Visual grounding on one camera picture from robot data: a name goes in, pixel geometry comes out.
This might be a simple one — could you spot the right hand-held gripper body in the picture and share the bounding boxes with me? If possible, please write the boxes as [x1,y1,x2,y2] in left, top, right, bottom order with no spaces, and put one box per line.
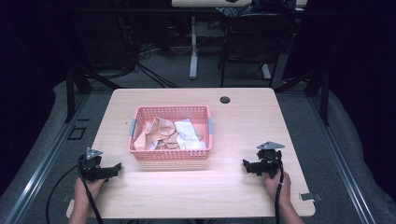
[256,141,286,179]

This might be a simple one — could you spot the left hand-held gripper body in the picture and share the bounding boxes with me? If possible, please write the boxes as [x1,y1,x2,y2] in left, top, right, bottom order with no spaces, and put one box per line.
[77,147,109,183]

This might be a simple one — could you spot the pink plastic basket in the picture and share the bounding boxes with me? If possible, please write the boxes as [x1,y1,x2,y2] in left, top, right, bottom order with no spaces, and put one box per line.
[127,105,214,161]

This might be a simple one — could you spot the white sock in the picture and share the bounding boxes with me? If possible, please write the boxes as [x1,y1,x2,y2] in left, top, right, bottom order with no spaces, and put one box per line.
[173,118,208,151]

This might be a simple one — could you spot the person's left hand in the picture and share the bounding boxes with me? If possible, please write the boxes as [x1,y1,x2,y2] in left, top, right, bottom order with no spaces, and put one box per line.
[73,176,106,204]

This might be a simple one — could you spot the person's right hand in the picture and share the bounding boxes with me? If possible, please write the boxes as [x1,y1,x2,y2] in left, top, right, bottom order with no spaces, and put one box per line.
[263,170,292,204]

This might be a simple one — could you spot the small beige sock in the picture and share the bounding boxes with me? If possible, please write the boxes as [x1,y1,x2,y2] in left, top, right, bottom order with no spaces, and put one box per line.
[193,125,205,142]

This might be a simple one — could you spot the black metal stand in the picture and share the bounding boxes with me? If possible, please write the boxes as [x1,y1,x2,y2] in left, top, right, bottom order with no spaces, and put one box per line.
[273,63,332,128]
[63,60,123,124]

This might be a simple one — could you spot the white desk foot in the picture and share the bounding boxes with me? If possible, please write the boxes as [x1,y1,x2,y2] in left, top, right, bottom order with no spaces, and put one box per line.
[261,63,273,80]

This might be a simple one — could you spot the black chair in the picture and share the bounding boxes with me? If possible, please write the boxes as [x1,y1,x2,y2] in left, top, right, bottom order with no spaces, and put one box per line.
[218,11,295,89]

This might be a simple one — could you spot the white desk leg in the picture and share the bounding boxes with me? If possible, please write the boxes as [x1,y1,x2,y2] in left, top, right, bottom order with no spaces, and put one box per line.
[189,15,199,80]

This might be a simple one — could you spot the light desk top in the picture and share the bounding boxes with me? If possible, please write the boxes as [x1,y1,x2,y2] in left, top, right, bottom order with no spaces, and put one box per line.
[171,0,254,8]

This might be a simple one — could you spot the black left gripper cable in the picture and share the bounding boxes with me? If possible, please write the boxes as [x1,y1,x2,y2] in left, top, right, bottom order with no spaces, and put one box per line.
[45,154,105,224]

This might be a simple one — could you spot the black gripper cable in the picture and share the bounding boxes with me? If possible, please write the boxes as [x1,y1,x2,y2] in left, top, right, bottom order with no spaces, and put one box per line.
[45,154,105,224]
[274,155,286,224]

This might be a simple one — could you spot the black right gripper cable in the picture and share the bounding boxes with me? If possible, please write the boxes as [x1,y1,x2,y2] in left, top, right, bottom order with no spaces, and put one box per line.
[274,155,286,224]

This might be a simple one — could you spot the aluminium floor rail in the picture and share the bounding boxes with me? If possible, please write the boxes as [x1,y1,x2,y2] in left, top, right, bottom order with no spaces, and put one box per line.
[305,92,378,224]
[0,92,92,224]

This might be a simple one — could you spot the black floor cables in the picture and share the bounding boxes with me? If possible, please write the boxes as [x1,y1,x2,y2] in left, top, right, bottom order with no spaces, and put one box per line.
[132,42,181,90]

